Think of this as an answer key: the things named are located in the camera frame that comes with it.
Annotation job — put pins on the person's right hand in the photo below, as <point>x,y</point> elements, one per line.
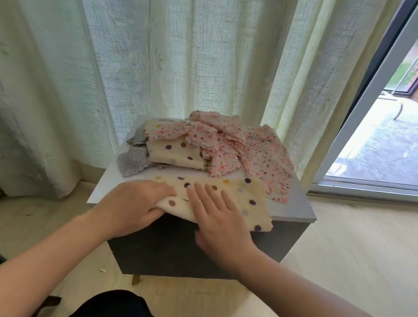
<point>220,232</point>

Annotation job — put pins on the person's left hand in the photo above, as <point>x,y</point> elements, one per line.
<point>133,208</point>

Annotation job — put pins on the pink floral cloths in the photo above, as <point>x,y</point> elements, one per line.
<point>264,162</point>

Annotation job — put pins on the person's right forearm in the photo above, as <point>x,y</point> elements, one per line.
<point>335,308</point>

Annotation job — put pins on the person's left forearm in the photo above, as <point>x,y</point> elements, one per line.
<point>26,271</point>

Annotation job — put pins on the person's black trouser leg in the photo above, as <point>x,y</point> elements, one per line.
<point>115,310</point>

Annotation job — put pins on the white table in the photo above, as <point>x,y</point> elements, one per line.
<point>293,210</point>

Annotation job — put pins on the white linen curtain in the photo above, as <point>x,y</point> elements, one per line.
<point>168,48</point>

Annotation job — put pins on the white sliding door frame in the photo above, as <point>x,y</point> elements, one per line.
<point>357,90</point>

